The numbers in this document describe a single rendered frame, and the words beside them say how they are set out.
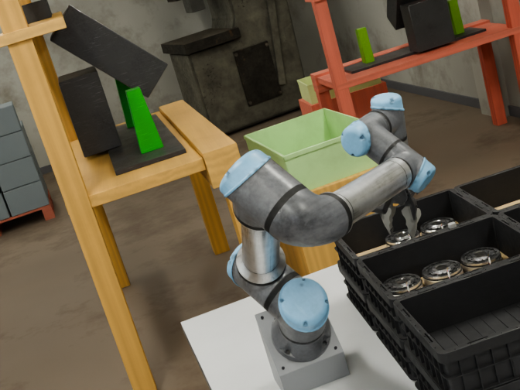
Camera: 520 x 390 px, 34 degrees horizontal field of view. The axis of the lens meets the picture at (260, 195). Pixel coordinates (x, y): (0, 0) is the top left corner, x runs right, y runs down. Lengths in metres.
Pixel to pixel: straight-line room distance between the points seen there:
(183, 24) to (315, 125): 5.53
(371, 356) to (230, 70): 6.63
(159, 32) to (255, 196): 8.22
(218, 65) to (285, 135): 4.29
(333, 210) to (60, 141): 2.12
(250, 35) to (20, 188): 2.80
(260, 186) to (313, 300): 0.44
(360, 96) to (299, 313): 4.52
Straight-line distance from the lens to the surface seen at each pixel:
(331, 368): 2.18
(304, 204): 1.60
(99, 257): 3.72
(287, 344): 2.11
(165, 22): 9.80
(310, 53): 10.21
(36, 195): 7.68
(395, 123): 2.02
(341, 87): 5.57
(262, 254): 1.86
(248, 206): 1.64
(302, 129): 4.43
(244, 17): 8.73
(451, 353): 1.73
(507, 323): 2.01
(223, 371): 2.40
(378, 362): 2.23
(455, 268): 2.25
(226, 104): 8.69
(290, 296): 1.97
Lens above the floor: 1.77
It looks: 16 degrees down
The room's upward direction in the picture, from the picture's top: 16 degrees counter-clockwise
